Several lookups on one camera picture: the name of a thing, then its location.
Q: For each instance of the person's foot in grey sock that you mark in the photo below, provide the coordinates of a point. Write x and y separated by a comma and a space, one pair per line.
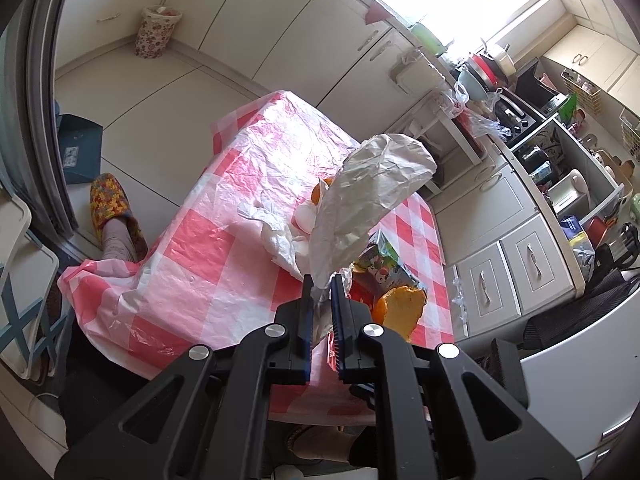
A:
117, 240

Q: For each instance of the silvery plastic bag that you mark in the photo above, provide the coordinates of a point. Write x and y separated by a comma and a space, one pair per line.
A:
370, 185

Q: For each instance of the red cup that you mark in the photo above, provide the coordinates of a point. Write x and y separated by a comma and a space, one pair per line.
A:
596, 232

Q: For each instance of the red checked plastic tablecloth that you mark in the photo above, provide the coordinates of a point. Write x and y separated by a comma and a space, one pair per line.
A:
200, 240

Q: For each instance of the blue packet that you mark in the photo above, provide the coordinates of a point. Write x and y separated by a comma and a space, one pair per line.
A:
575, 240

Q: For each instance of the black countertop appliance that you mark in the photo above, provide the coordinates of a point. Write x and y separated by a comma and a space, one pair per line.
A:
530, 90

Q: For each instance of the colourful floral slipper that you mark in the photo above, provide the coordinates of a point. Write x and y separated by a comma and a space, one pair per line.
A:
107, 195

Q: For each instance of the black kettle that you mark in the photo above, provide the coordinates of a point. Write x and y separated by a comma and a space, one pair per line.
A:
617, 250

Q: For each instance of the white open storage crate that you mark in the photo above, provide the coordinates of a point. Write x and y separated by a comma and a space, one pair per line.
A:
590, 170

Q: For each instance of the colourful snack wrapper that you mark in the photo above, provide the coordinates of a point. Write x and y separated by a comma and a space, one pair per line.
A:
385, 265

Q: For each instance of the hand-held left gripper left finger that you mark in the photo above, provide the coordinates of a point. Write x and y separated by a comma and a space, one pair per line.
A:
307, 310

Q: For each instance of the whole orange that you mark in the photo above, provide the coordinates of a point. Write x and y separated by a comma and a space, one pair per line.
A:
320, 194

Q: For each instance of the white appliance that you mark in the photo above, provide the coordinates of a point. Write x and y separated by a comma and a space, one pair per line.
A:
590, 390

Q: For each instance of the large orange peel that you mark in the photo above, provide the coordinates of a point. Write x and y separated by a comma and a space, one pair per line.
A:
402, 310

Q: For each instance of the white wall cabinet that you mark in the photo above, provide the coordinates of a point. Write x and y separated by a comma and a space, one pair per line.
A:
585, 50

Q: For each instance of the white door cabinets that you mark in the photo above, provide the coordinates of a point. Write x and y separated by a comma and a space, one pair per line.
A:
300, 25

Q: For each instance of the black mesh panel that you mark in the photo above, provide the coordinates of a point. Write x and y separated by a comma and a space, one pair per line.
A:
575, 315

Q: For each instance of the white tissue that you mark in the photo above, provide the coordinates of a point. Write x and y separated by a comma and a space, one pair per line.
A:
280, 250

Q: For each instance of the white shelf rack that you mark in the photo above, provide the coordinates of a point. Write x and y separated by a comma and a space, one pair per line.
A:
415, 72

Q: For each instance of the white cabinet with wide drawers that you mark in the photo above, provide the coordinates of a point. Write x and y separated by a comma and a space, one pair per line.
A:
115, 5

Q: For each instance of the white cabinet with small drawers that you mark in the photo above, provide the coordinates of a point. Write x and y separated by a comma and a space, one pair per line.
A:
505, 270

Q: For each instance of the beige slipper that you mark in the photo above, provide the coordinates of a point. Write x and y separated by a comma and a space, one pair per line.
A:
320, 445

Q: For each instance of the white shoe rack blue braces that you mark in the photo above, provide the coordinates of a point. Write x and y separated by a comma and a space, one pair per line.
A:
35, 270

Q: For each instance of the dark blue box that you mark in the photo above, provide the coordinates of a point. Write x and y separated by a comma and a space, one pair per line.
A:
82, 150

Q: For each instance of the floral waste bin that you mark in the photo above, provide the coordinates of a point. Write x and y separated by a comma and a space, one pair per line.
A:
155, 35

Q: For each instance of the stacked pots and bowls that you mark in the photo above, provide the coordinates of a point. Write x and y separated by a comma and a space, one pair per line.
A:
480, 75

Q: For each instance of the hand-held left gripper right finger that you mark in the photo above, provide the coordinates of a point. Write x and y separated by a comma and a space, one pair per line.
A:
337, 320

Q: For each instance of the clear plastic bag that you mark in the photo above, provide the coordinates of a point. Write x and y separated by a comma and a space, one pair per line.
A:
457, 292
480, 120

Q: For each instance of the green pot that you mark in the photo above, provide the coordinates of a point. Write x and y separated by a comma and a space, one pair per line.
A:
430, 37

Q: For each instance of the metal sliding door frame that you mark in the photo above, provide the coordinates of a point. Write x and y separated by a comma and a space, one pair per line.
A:
47, 110

